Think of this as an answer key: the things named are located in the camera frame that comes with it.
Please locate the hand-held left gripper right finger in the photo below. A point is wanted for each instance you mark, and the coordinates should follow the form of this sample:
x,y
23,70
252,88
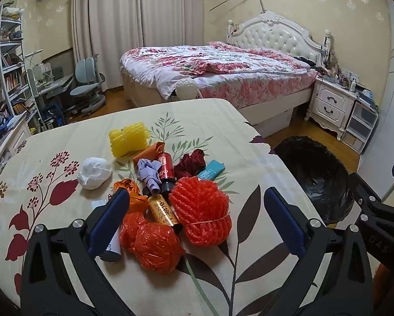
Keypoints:
x,y
282,219

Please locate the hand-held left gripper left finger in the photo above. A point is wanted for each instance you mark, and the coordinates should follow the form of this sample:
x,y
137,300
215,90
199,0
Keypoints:
x,y
108,219

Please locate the white small tube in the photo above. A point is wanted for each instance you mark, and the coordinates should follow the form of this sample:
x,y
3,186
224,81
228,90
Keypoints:
x,y
112,253

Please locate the orange foil wrapper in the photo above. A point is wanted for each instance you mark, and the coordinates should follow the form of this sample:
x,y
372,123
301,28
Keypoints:
x,y
131,187

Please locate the orange plastic bag ball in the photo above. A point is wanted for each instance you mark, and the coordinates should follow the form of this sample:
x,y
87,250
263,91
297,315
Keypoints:
x,y
147,243

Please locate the black bag lined trash bin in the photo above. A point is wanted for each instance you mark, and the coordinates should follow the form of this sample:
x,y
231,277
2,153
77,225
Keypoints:
x,y
315,177

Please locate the white paper ball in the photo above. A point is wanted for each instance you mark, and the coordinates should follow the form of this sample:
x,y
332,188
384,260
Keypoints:
x,y
95,172

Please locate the gold bottle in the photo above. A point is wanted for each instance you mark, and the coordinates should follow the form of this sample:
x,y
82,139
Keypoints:
x,y
162,212

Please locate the purple paper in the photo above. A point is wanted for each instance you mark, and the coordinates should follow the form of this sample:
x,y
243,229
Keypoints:
x,y
149,172

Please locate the red drink can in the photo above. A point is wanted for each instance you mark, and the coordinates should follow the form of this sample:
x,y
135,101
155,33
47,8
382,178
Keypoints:
x,y
165,171

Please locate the red foam net bundle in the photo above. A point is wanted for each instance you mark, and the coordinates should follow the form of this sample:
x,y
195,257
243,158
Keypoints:
x,y
200,210

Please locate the teal small box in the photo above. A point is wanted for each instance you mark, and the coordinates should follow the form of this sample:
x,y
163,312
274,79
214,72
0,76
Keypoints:
x,y
211,170

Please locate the person's right forearm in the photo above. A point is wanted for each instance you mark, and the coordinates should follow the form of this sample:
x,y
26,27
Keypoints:
x,y
393,283

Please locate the plastic drawer unit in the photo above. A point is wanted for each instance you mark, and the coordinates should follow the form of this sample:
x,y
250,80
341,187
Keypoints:
x,y
361,121

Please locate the orange folded paper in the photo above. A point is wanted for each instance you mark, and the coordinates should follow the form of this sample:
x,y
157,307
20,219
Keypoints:
x,y
147,154

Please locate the yellow foam net bundle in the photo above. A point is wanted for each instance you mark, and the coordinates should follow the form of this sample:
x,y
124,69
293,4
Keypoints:
x,y
128,140

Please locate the white nightstand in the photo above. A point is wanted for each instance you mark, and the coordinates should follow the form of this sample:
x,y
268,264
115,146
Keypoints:
x,y
328,105

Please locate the floral tablecloth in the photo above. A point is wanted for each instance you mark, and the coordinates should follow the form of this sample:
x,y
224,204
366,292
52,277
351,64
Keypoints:
x,y
52,144

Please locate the dark red crumpled cloth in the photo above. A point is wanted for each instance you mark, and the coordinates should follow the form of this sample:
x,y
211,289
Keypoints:
x,y
188,166

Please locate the blue stool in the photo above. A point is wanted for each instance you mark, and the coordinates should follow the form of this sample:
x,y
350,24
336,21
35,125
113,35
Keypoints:
x,y
53,115

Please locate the cluster of small bottles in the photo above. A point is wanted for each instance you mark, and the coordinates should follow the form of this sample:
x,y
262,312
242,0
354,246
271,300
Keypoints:
x,y
335,70

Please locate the white low cabinet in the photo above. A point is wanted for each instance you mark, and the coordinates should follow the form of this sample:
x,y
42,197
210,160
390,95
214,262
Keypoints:
x,y
16,138

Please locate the red floral bed sheet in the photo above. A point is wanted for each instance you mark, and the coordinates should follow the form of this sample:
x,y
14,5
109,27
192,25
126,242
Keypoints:
x,y
266,87

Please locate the grey study desk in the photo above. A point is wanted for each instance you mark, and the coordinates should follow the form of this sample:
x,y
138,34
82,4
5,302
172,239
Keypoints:
x,y
53,85

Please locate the grey desk chair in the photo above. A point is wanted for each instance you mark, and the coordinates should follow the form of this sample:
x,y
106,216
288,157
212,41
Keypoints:
x,y
85,72

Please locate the white volleyball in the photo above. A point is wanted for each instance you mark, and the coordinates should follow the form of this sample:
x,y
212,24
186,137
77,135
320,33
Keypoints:
x,y
186,89

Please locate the pale floral duvet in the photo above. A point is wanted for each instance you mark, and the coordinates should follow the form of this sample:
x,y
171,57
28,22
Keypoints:
x,y
170,62

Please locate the white bed with tufted headboard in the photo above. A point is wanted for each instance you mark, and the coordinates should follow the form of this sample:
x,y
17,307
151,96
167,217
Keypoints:
x,y
272,36

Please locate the white bookshelf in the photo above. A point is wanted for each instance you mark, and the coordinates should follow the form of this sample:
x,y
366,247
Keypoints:
x,y
9,72

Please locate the white curtains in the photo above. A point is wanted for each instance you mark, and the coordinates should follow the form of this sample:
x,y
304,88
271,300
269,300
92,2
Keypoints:
x,y
118,23

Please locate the thin metal pole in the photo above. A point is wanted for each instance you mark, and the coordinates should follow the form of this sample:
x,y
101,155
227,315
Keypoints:
x,y
259,1

